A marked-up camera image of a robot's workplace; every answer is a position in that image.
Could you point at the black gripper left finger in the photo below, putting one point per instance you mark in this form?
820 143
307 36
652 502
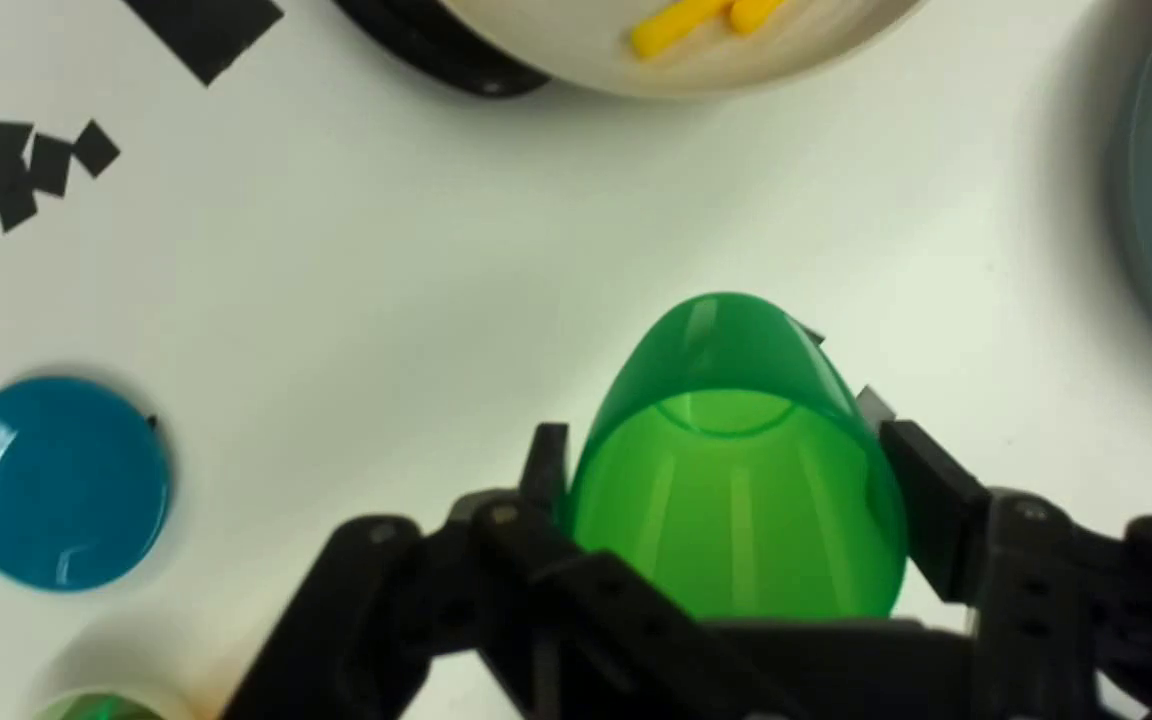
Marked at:
443 601

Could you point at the green plastic cup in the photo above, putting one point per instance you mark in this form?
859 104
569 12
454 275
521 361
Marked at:
739 505

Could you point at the beige round plate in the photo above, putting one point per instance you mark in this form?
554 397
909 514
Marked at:
560 35

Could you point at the green toy food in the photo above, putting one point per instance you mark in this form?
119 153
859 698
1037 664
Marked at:
102 706

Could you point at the yellow toy food piece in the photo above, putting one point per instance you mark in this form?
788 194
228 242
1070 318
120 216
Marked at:
754 12
678 26

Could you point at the black tape strip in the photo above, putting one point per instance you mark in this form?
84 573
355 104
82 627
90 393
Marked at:
201 26

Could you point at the small black tape scrap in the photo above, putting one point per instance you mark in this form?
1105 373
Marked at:
51 164
0 153
97 145
12 210

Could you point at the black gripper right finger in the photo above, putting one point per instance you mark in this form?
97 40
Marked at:
1082 615

